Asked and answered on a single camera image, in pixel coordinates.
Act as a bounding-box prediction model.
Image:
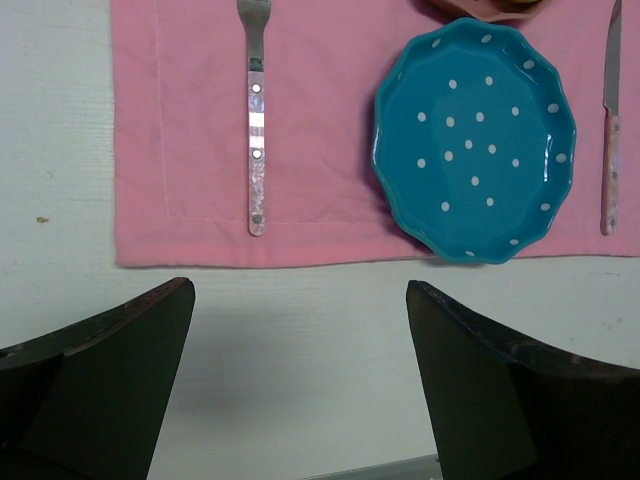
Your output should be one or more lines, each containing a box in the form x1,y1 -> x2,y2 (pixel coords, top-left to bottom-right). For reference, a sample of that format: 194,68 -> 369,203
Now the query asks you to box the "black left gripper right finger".
406,280 -> 639,479

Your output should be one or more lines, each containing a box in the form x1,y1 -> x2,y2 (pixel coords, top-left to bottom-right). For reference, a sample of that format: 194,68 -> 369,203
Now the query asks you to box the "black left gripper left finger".
1,277 -> 195,479

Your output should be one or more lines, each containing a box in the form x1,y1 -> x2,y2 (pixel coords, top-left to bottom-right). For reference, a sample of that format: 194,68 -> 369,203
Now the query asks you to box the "blue polka dot plate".
371,18 -> 576,264

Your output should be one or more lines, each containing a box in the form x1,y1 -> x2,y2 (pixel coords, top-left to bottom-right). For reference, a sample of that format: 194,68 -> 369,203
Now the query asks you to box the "pink cloth placemat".
110,0 -> 640,269

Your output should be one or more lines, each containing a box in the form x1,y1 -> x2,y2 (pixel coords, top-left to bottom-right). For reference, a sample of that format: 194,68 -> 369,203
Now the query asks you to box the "pink scalloped plate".
426,0 -> 551,23

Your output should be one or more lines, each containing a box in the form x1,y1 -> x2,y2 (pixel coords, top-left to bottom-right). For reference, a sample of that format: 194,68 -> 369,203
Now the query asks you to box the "knife with pink handle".
600,0 -> 622,236

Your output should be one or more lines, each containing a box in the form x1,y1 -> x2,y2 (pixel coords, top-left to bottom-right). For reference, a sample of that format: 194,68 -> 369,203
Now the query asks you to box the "fork with pink handle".
236,0 -> 271,237

